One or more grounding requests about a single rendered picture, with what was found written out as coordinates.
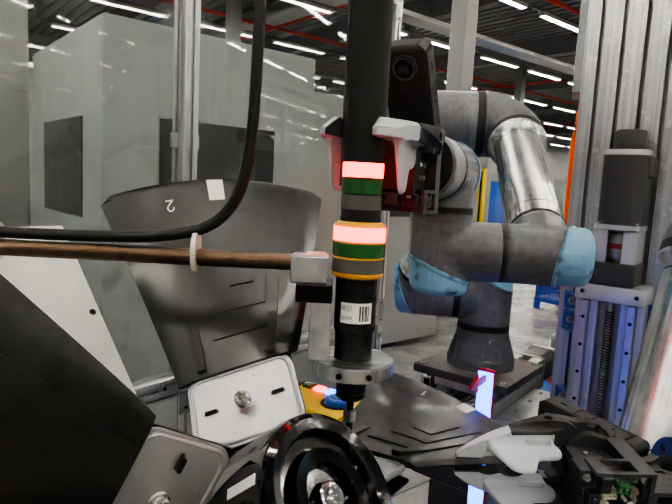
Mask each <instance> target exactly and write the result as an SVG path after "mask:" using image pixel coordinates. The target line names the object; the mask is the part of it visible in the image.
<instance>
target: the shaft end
mask: <svg viewBox="0 0 672 504"><path fill-rule="evenodd" d="M320 498H321V501H322V503H323V504H344V496H343V493H342V490H341V489H340V487H339V486H338V485H337V484H336V483H335V482H333V481H326V482H324V483H323V484H322V485H321V488H320Z"/></svg>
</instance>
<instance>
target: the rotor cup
mask: <svg viewBox="0 0 672 504"><path fill-rule="evenodd" d="M254 473H255V485H253V486H252V487H250V488H248V489H247V490H245V491H243V492H242V493H240V494H238V495H236V496H235V497H233V498H231V499H230V500H227V489H229V488H231V487H232V486H234V485H236V484H237V483H239V482H241V481H242V480H244V479H246V478H247V477H249V476H251V475H252V474H254ZM326 481H333V482H335V483H336V484H337V485H338V486H339V487H340V489H341V490H342V493H343V496H344V504H393V501H392V497H391V493H390V490H389V487H388V484H387V481H386V479H385V476H384V474H383V472H382V470H381V468H380V466H379V464H378V462H377V460H376V458H375V457H374V455H373V454H372V452H371V451H370V449H369V448H368V447H367V445H366V444H365V443H364V442H363V441H362V439H361V438H360V437H359V436H358V435H357V434H356V433H355V432H354V431H352V430H351V429H350V428H349V427H347V426H346V425H345V424H343V423H342V422H340V421H338V420H336V419H334V418H332V417H330V416H327V415H323V414H318V413H306V414H301V415H297V416H293V417H290V418H288V419H286V420H284V421H283V422H281V423H280V424H278V425H277V426H275V427H274V428H272V429H270V430H269V431H267V432H266V433H264V434H263V435H261V436H260V437H258V438H257V439H255V440H254V441H252V442H251V443H249V444H248V445H246V446H245V447H243V448H242V449H240V450H239V451H237V452H233V453H230V455H229V459H228V463H227V466H226V468H225V470H224V471H223V473H222V475H221V477H220V479H219V481H218V483H217V485H216V487H215V488H214V490H213V492H212V494H211V496H210V498H209V500H208V502H207V504H323V503H322V501H321V498H320V488H321V485H322V484H323V483H324V482H326Z"/></svg>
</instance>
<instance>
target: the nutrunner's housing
mask: <svg viewBox="0 0 672 504"><path fill-rule="evenodd" d="M377 288H378V279H374V280H354V279H345V278H340V277H337V276H336V291H335V310H334V329H335V343H334V358H336V359H337V360H340V361H343V362H349V363H363V362H367V361H370V360H371V356H372V340H373V332H374V331H375V320H376V304H377ZM365 393H366V384H364V385H353V384H343V383H337V382H336V394H335V395H336V397H338V398H339V399H340V400H342V401H345V402H359V401H360V400H362V399H364V398H365Z"/></svg>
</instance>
